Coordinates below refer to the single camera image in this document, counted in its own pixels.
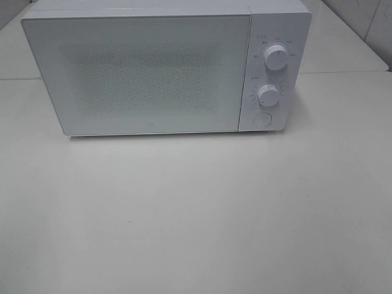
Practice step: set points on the white timer knob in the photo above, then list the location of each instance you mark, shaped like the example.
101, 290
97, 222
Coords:
268, 95

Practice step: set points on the white microwave door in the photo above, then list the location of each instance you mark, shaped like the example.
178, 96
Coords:
122, 76

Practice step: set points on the white microwave oven body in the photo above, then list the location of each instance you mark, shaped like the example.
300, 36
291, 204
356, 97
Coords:
272, 22

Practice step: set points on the upper white power knob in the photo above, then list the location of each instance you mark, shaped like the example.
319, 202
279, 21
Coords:
276, 57

